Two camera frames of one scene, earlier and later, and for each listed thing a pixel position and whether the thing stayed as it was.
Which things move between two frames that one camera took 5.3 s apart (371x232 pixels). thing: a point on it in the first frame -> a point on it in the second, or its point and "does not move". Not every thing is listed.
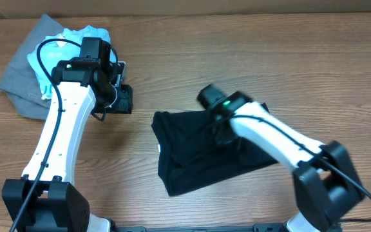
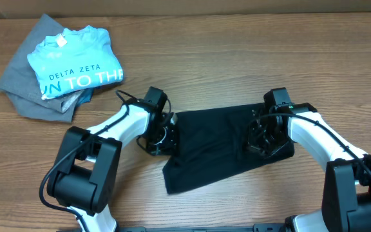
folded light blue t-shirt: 53,49 does not move
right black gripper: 223,133 -> 262,138
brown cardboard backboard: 28,9 does not move
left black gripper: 125,104 -> 171,145
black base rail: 250,227 does not move
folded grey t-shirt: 19,79 does not move
